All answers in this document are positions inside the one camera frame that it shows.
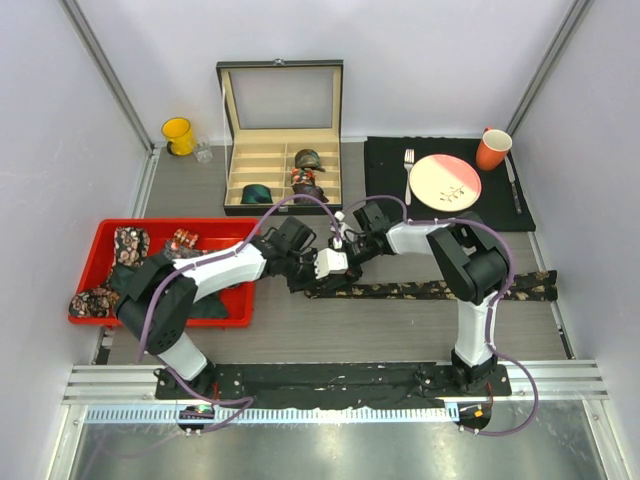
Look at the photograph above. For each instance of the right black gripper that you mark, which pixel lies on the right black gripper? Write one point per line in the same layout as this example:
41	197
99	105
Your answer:
354	272

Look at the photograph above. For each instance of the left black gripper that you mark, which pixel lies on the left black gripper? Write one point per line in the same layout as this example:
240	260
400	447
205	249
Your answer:
311	282

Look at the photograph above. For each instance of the black gold leaf tie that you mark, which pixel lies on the black gold leaf tie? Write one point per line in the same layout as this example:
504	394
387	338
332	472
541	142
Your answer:
534	286

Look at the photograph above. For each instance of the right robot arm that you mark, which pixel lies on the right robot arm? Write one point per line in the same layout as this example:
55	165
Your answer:
475	266

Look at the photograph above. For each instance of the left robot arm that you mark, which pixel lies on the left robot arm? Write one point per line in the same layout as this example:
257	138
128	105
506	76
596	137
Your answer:
157	301

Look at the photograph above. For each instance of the rolled dark maroon tie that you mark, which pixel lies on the rolled dark maroon tie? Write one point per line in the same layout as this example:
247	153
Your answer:
311	190

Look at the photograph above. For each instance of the rolled orange floral tie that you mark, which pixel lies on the rolled orange floral tie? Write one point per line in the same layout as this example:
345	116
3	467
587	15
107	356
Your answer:
303	176

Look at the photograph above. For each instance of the dark green leaf tie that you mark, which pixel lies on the dark green leaf tie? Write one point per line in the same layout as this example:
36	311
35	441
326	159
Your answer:
208	307

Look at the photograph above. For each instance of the rolled green blue tie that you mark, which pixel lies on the rolled green blue tie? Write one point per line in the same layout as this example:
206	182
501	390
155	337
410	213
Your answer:
256	194

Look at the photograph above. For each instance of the red plastic bin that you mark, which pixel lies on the red plastic bin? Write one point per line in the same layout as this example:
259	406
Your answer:
214	234

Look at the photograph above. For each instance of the black placemat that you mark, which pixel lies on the black placemat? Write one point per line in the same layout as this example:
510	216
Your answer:
385	174

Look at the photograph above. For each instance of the silver fork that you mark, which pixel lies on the silver fork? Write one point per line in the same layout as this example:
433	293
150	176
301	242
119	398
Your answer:
408	163

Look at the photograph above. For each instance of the pink cream plate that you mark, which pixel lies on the pink cream plate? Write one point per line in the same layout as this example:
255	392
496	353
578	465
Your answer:
445	183

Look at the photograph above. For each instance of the orange striped rolled tie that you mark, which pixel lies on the orange striped rolled tie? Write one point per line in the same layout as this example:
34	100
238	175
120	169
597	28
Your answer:
185	238

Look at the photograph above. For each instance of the black tie storage box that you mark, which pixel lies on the black tie storage box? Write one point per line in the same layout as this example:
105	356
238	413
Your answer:
272	110

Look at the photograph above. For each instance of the clear glass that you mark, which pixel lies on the clear glass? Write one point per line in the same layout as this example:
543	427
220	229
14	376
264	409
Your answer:
202	150

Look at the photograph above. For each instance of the silver knife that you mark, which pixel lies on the silver knife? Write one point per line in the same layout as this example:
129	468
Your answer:
513	184

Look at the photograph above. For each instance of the orange mug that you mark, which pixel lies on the orange mug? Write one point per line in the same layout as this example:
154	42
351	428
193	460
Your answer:
493	148

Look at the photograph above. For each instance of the yellow mug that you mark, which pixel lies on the yellow mug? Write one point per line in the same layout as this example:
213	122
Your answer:
180	136

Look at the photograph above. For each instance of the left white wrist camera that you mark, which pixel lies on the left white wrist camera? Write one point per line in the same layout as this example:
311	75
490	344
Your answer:
329	261

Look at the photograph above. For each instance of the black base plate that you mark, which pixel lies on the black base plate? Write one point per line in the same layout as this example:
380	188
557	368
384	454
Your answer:
328	386

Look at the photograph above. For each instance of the aluminium front rail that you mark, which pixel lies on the aluminium front rail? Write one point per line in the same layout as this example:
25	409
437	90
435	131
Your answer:
123	394

